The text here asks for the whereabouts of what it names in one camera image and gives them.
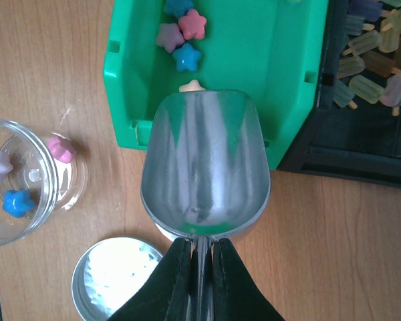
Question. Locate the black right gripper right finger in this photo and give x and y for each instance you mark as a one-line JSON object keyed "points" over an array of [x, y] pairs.
{"points": [[235, 294]]}

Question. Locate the green plastic bin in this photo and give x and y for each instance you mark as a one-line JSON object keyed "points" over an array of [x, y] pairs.
{"points": [[269, 49]]}

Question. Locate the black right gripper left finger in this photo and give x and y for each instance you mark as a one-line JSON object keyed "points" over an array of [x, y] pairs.
{"points": [[165, 294]]}

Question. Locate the peach star candy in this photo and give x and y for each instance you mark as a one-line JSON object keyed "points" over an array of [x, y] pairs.
{"points": [[191, 86]]}

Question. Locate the clear plastic jar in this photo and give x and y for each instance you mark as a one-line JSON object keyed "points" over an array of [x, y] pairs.
{"points": [[54, 186]]}

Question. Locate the metal scoop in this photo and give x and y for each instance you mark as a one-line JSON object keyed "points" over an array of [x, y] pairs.
{"points": [[205, 177]]}

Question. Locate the red star candy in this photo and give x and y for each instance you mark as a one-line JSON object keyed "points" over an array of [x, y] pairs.
{"points": [[192, 25]]}

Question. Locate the black plastic bin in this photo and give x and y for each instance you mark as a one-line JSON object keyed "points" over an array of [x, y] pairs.
{"points": [[362, 144]]}

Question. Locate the lilac star candy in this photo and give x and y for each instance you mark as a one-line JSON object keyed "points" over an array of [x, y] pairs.
{"points": [[169, 37]]}

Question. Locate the blue star candy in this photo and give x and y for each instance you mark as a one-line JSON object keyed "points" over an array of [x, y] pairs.
{"points": [[178, 8], [17, 203], [187, 58]]}

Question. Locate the silver jar lid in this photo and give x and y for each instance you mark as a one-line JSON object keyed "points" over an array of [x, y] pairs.
{"points": [[109, 273]]}

